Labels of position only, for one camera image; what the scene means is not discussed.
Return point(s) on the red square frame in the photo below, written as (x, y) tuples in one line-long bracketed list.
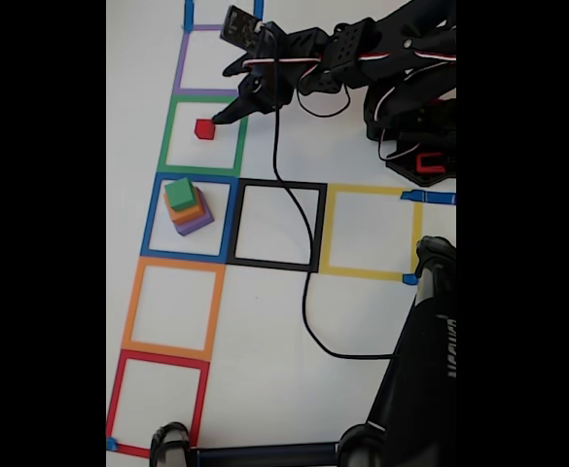
[(114, 399)]

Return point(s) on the red table clamp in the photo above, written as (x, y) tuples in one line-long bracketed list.
[(430, 165)]

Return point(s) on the purple square frame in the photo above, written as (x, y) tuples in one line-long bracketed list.
[(178, 73)]

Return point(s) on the black camera tripod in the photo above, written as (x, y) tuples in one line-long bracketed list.
[(410, 389)]

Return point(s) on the green cube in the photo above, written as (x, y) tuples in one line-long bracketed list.
[(178, 193)]

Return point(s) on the blue tape strip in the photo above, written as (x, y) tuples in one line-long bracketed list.
[(259, 6), (111, 443), (435, 198), (409, 279), (188, 12)]

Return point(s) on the small red cube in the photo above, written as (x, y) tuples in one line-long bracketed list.
[(204, 129)]

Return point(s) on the orange square frame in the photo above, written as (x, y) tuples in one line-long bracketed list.
[(131, 311)]

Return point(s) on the yellow square frame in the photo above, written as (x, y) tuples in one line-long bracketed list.
[(362, 273)]

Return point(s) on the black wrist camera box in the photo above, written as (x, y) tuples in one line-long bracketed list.
[(242, 26)]

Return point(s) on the large purple cube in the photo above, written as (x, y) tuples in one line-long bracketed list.
[(196, 226)]

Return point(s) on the green square frame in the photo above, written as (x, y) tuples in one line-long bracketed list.
[(163, 141)]

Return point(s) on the black square frame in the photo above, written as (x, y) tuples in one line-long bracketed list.
[(255, 262)]

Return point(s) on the blue square frame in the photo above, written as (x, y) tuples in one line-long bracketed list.
[(182, 255)]

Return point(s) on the orange cube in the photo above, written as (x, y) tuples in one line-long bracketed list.
[(189, 214)]

